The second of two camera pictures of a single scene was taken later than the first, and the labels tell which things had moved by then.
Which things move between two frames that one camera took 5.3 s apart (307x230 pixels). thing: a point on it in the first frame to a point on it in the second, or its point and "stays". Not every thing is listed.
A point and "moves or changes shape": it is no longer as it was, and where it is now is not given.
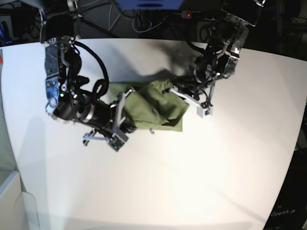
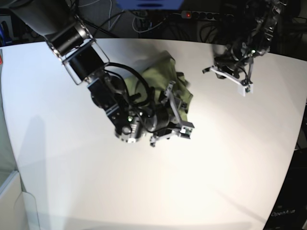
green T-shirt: [151, 104] moves or changes shape
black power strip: [199, 15] stays
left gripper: [127, 126] to [166, 97]
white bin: [18, 209] stays
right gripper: [203, 99] to [239, 71]
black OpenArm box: [290, 212] stays
